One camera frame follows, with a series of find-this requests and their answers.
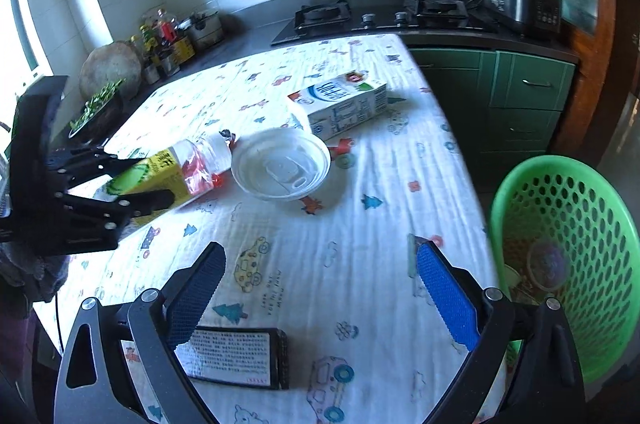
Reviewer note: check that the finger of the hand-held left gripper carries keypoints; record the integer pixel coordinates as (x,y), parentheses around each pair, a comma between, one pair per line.
(95,162)
(145,204)

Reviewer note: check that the black box white label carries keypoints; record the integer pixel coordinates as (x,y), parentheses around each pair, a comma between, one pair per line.
(235,356)

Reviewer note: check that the steel pot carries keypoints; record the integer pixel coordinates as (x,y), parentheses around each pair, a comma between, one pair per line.
(202,33)

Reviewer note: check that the printed cartoon tablecloth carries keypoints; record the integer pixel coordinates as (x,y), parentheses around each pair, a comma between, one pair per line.
(350,229)

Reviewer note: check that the white blue milk carton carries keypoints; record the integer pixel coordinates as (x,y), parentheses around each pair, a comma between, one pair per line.
(345,108)

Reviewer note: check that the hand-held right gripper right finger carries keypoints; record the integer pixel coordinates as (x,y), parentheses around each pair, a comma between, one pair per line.
(447,294)

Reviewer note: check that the green plastic basket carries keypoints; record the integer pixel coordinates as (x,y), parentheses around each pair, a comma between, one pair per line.
(555,161)

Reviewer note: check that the window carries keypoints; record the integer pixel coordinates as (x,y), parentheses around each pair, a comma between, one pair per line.
(17,33)

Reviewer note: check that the round wooden cutting board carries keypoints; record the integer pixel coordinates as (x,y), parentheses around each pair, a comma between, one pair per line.
(110,68)

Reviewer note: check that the group of condiment bottles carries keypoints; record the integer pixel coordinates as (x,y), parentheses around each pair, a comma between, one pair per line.
(162,48)

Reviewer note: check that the wooden glass door cabinet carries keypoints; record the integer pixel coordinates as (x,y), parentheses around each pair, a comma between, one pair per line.
(600,28)

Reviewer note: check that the clear domed plastic lid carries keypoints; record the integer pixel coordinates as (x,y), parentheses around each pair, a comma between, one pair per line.
(280,168)

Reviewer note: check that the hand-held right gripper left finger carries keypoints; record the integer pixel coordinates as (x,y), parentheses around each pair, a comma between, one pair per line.
(197,299)

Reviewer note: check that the black gas stove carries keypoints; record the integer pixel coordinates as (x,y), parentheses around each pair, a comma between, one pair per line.
(380,26)

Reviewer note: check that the person's left forearm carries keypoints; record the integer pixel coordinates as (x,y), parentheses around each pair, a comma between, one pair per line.
(30,274)

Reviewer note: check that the clear plastic bottle red label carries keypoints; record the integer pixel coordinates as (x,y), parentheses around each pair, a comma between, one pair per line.
(205,153)

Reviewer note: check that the black bowl of greens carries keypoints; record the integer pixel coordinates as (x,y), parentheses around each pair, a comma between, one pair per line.
(95,108)

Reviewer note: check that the green kitchen cabinets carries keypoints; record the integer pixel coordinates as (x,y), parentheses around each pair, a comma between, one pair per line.
(530,83)

